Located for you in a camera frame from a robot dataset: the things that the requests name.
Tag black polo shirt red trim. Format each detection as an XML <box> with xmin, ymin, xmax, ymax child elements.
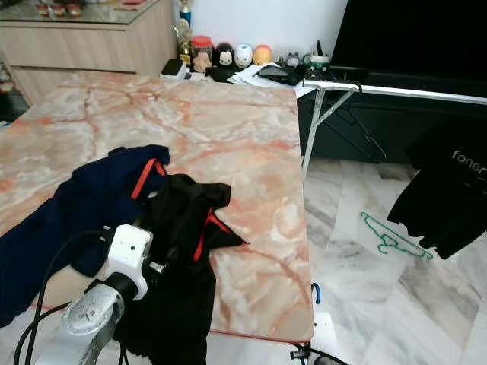
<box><xmin>114</xmin><ymin>173</ymin><xmax>248</xmax><ymax>365</ymax></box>

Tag green plastic hanger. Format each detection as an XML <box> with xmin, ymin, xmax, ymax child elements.
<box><xmin>360</xmin><ymin>212</ymin><xmax>433</xmax><ymax>260</ymax></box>

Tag navy shirt red trim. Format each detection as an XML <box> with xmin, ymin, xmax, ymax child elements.
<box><xmin>0</xmin><ymin>144</ymin><xmax>172</xmax><ymax>328</ymax></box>

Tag pink marble folding table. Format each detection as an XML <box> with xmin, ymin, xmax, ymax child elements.
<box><xmin>0</xmin><ymin>71</ymin><xmax>317</xmax><ymax>344</ymax></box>

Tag small black box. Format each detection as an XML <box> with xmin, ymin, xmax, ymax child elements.
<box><xmin>161</xmin><ymin>59</ymin><xmax>188</xmax><ymax>78</ymax></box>

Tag white paper stack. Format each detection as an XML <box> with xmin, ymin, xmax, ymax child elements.
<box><xmin>232</xmin><ymin>63</ymin><xmax>317</xmax><ymax>97</ymax></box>

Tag gold trophy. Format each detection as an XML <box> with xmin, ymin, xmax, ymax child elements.
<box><xmin>173</xmin><ymin>0</ymin><xmax>195</xmax><ymax>66</ymax></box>

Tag light wooden sideboard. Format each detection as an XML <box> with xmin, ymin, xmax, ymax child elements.
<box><xmin>0</xmin><ymin>0</ymin><xmax>177</xmax><ymax>107</ymax></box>

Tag white blue duck plush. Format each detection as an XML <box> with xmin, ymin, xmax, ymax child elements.
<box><xmin>234</xmin><ymin>43</ymin><xmax>253</xmax><ymax>68</ymax></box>

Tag black wallet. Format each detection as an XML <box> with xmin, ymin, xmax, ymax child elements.
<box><xmin>257</xmin><ymin>65</ymin><xmax>299</xmax><ymax>81</ymax></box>

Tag yellow red bear plush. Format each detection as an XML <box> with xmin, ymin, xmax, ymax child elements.
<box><xmin>253</xmin><ymin>44</ymin><xmax>273</xmax><ymax>65</ymax></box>

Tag small green white cup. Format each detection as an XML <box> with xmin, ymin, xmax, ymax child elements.
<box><xmin>308</xmin><ymin>53</ymin><xmax>330</xmax><ymax>75</ymax></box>

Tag black t-shirt green logo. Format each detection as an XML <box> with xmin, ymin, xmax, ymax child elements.
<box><xmin>387</xmin><ymin>122</ymin><xmax>487</xmax><ymax>260</ymax></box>

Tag black TV console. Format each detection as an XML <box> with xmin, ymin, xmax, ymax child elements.
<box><xmin>297</xmin><ymin>70</ymin><xmax>487</xmax><ymax>164</ymax></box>

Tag silver metal clothes rack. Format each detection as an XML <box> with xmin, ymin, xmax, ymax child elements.
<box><xmin>301</xmin><ymin>78</ymin><xmax>487</xmax><ymax>181</ymax></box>

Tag black flat television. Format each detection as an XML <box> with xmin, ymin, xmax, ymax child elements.
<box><xmin>329</xmin><ymin>0</ymin><xmax>487</xmax><ymax>78</ymax></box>

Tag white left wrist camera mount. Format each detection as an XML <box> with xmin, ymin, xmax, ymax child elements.
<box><xmin>105</xmin><ymin>224</ymin><xmax>153</xmax><ymax>300</ymax></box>

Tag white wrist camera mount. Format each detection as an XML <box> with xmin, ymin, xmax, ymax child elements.
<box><xmin>310</xmin><ymin>310</ymin><xmax>339</xmax><ymax>365</ymax></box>
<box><xmin>105</xmin><ymin>224</ymin><xmax>153</xmax><ymax>300</ymax></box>

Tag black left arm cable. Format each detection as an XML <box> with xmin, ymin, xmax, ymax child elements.
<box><xmin>15</xmin><ymin>230</ymin><xmax>115</xmax><ymax>365</ymax></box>

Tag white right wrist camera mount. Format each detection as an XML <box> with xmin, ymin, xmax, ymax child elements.
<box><xmin>310</xmin><ymin>310</ymin><xmax>339</xmax><ymax>365</ymax></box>

